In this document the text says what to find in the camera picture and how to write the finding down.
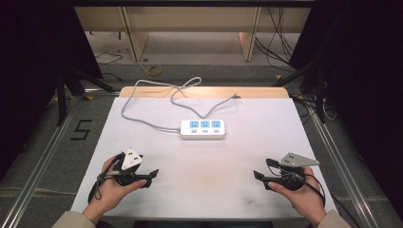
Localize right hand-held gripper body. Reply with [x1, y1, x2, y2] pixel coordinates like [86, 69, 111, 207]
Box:
[268, 152, 320, 192]

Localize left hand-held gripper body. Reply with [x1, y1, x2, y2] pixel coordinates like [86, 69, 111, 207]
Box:
[113, 146, 152, 187]

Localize person's right hand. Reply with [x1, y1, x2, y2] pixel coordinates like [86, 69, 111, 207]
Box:
[268, 166, 328, 226]

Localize person's left hand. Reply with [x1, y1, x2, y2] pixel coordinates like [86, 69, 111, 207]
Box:
[83, 155, 148, 224]

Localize white table cover sheet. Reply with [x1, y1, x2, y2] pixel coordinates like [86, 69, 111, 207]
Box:
[70, 96, 337, 221]

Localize white power strip blue sockets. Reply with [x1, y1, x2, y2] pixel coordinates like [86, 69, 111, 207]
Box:
[179, 119, 227, 141]

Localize black metal stand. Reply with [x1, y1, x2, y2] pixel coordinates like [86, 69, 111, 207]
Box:
[54, 66, 117, 127]
[271, 58, 328, 124]

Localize yellow tape roll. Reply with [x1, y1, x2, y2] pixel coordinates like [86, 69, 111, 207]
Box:
[145, 65, 164, 78]

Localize dark curtain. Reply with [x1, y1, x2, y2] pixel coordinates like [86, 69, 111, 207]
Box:
[0, 0, 105, 182]
[288, 0, 403, 220]

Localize beige wooden desk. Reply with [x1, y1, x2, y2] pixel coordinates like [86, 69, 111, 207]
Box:
[74, 6, 313, 63]

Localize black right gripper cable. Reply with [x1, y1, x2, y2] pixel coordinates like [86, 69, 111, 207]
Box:
[265, 158, 363, 228]

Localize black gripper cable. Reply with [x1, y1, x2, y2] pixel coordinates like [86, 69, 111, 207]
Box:
[265, 158, 363, 228]
[87, 152, 126, 204]

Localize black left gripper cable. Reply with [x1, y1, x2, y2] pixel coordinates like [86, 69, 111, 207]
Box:
[87, 152, 126, 204]

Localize grey power strip cable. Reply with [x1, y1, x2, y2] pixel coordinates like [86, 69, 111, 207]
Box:
[121, 76, 241, 133]

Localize aluminium floor rail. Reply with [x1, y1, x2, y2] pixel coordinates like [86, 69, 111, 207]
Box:
[0, 88, 122, 228]
[307, 108, 382, 228]

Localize tangled cables by stand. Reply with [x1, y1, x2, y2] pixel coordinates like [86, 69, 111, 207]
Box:
[292, 94, 337, 125]

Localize thin floor cable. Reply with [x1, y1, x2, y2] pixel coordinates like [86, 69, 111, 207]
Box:
[94, 47, 128, 67]

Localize bundle of black floor cables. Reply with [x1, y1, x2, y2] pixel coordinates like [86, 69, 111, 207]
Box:
[254, 7, 302, 73]

